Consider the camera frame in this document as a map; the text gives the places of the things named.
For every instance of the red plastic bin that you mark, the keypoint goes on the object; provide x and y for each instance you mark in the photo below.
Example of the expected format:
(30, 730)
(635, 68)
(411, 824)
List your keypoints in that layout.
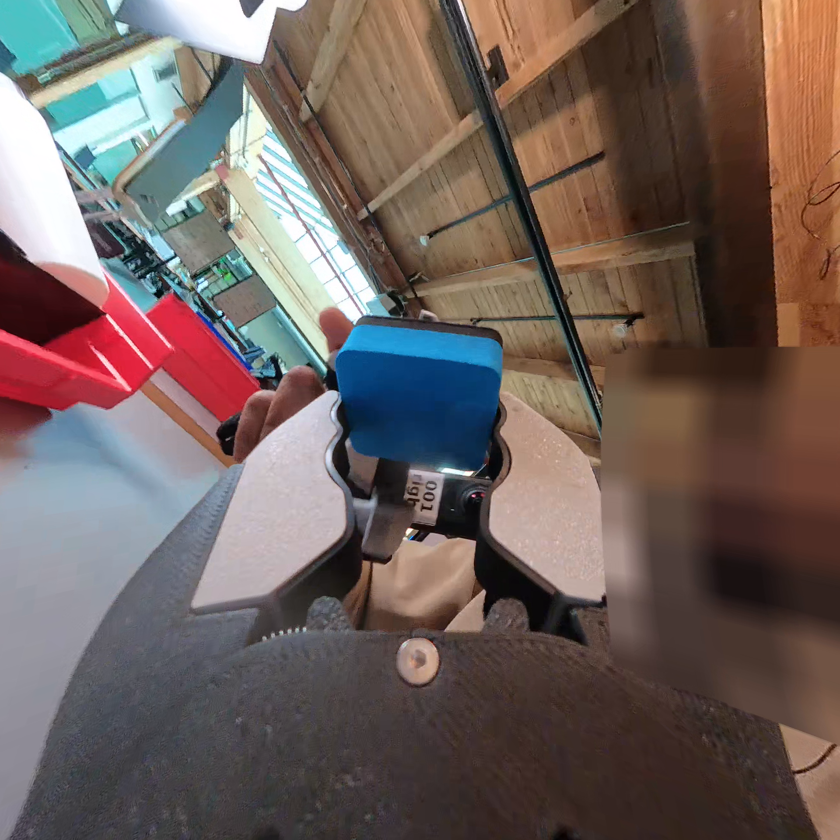
(79, 354)

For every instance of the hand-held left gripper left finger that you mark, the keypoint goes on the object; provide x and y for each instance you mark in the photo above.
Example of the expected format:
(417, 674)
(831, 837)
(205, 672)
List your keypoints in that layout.
(275, 518)

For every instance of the blue black foam block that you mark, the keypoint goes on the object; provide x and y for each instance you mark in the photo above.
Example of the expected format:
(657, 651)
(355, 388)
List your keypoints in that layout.
(420, 394)

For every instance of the brown board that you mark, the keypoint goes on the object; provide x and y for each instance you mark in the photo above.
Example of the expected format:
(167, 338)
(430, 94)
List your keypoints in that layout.
(197, 239)
(244, 303)

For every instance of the person's right hand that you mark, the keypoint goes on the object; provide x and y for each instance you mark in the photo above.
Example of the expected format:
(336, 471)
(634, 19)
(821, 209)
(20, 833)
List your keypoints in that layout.
(282, 400)

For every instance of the person's right forearm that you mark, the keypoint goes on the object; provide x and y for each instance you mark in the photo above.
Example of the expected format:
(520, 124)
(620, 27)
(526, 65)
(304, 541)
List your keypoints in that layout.
(420, 577)

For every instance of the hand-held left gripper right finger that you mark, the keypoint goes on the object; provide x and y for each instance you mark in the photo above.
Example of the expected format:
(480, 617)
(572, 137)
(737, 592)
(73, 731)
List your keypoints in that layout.
(544, 499)

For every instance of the white water bottle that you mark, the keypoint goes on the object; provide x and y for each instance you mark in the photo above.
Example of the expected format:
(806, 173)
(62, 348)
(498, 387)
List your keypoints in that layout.
(39, 197)

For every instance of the red storage bin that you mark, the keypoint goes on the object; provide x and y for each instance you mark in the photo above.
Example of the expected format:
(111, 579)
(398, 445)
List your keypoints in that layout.
(203, 354)

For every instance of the person's beige hoodie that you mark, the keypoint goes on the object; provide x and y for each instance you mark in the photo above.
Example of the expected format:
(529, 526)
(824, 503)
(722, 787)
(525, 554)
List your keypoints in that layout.
(807, 748)

